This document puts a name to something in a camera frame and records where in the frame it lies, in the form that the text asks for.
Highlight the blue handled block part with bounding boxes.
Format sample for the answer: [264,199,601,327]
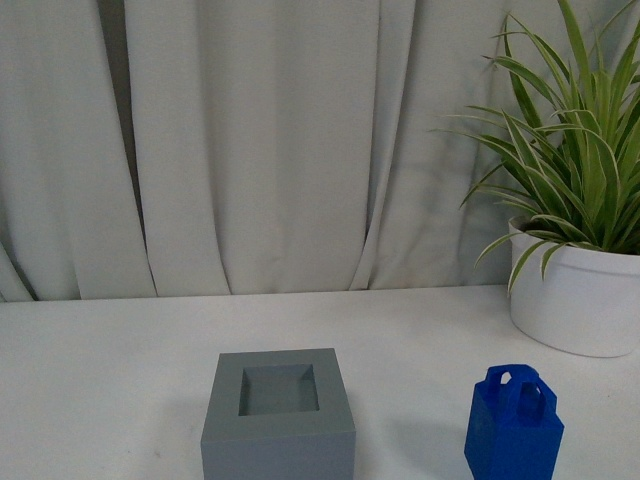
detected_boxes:
[464,364,565,480]

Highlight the gray square base block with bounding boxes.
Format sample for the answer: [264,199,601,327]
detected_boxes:
[200,348,356,479]

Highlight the white fabric curtain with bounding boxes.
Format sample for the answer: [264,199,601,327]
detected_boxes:
[1,1,569,302]

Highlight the green spider plant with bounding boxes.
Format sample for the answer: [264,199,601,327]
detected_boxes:
[432,0,640,296]

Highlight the white round plant pot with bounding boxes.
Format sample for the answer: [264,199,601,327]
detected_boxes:
[510,244,639,358]

